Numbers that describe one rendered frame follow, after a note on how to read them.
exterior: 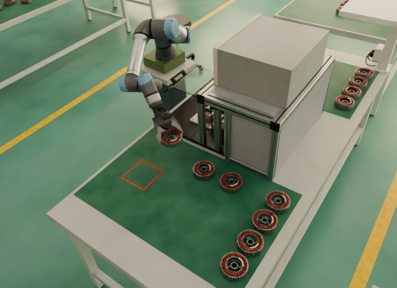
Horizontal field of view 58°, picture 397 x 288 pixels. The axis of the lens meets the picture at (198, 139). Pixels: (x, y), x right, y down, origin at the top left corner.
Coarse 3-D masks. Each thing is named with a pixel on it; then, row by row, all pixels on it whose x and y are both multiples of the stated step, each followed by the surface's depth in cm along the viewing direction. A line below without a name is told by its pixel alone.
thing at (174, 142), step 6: (168, 132) 185; (174, 132) 185; (180, 132) 184; (162, 138) 181; (168, 138) 182; (174, 138) 183; (180, 138) 181; (162, 144) 181; (168, 144) 179; (174, 144) 179
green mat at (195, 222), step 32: (128, 160) 195; (160, 160) 194; (192, 160) 193; (224, 160) 192; (96, 192) 179; (128, 192) 178; (160, 192) 177; (192, 192) 176; (224, 192) 175; (256, 192) 174; (288, 192) 173; (128, 224) 164; (160, 224) 163; (192, 224) 162; (224, 224) 162; (192, 256) 151; (256, 256) 149
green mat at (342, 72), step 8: (336, 64) 257; (344, 64) 257; (336, 72) 250; (344, 72) 249; (352, 72) 249; (376, 72) 248; (336, 80) 242; (344, 80) 242; (368, 80) 241; (328, 88) 236; (336, 88) 236; (368, 88) 234; (328, 96) 229; (336, 96) 229; (360, 96) 228; (328, 104) 223; (336, 112) 217; (344, 112) 217; (352, 112) 216
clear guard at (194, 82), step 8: (192, 72) 199; (200, 72) 199; (208, 72) 199; (184, 80) 193; (192, 80) 193; (200, 80) 193; (208, 80) 192; (176, 88) 188; (184, 88) 188; (192, 88) 188; (200, 88) 187
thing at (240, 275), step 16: (272, 192) 169; (272, 208) 163; (288, 208) 165; (256, 224) 157; (272, 224) 156; (240, 240) 151; (256, 240) 153; (224, 256) 146; (240, 256) 145; (224, 272) 141; (240, 272) 141
